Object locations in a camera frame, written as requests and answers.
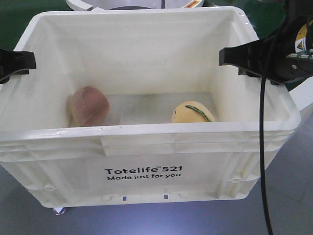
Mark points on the white curved conveyor frame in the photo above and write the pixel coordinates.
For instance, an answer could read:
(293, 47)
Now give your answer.
(85, 5)

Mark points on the white plastic tote box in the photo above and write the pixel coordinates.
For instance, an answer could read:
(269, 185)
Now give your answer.
(146, 63)

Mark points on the brown plush ball toy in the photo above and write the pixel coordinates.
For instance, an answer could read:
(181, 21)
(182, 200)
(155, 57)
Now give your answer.
(88, 106)

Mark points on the yellow plush ball toy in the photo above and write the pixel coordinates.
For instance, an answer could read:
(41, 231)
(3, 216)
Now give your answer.
(191, 112)

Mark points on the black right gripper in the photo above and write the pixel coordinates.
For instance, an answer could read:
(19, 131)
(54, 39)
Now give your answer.
(292, 55)

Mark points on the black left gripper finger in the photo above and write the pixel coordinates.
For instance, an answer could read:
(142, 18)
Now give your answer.
(15, 63)

